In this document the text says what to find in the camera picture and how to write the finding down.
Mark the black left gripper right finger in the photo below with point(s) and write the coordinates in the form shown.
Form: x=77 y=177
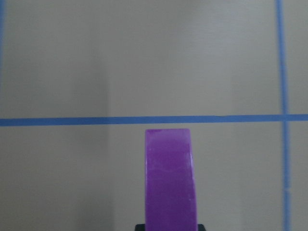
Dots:
x=201 y=227

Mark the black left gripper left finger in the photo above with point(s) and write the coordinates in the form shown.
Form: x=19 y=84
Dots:
x=140 y=227

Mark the purple trapezoid block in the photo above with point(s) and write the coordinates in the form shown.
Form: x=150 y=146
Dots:
x=170 y=197

